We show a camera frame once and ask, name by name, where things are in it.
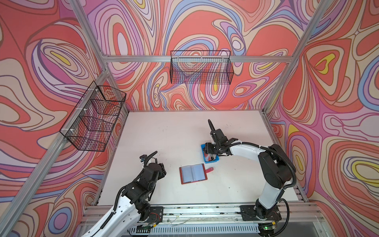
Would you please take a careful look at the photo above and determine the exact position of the blue plastic card tray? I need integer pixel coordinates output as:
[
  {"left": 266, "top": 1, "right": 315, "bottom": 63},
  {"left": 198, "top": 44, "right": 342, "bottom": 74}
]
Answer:
[{"left": 201, "top": 144, "right": 219, "bottom": 164}]

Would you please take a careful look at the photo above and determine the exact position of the red leather card holder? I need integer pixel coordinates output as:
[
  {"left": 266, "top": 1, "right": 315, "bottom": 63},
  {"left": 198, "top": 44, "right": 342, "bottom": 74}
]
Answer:
[{"left": 179, "top": 164, "right": 214, "bottom": 185}]

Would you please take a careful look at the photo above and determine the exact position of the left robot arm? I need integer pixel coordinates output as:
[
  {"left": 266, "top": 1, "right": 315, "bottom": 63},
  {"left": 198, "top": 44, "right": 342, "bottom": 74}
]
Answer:
[{"left": 82, "top": 151, "right": 167, "bottom": 237}]

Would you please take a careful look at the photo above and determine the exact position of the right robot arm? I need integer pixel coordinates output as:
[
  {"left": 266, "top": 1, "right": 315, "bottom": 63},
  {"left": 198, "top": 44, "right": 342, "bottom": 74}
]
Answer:
[{"left": 202, "top": 119, "right": 297, "bottom": 220}]

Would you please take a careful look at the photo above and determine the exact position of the stack of credit cards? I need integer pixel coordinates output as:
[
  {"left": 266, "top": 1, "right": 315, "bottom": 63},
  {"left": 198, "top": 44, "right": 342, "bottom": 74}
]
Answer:
[{"left": 203, "top": 151, "right": 219, "bottom": 163}]

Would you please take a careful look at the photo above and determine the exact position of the black wire basket left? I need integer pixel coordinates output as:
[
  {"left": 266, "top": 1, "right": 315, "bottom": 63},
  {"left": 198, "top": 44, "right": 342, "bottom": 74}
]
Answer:
[{"left": 60, "top": 82, "right": 126, "bottom": 152}]

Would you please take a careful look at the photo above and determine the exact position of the black wire basket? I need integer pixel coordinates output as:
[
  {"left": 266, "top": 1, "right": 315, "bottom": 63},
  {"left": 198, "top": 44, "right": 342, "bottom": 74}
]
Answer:
[
  {"left": 169, "top": 50, "right": 234, "bottom": 85},
  {"left": 60, "top": 82, "right": 126, "bottom": 152}
]

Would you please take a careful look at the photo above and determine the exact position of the black wire basket back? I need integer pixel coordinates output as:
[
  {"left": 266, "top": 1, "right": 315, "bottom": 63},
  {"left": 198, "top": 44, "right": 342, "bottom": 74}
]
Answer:
[{"left": 169, "top": 50, "right": 234, "bottom": 85}]

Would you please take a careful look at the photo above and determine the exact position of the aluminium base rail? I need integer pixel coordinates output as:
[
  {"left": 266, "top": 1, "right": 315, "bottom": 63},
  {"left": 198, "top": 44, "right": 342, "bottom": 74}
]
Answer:
[{"left": 82, "top": 202, "right": 323, "bottom": 237}]

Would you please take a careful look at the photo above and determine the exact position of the aluminium cage frame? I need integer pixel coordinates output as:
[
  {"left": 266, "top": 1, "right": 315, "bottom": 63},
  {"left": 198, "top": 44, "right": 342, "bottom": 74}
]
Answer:
[{"left": 0, "top": 0, "right": 335, "bottom": 237}]

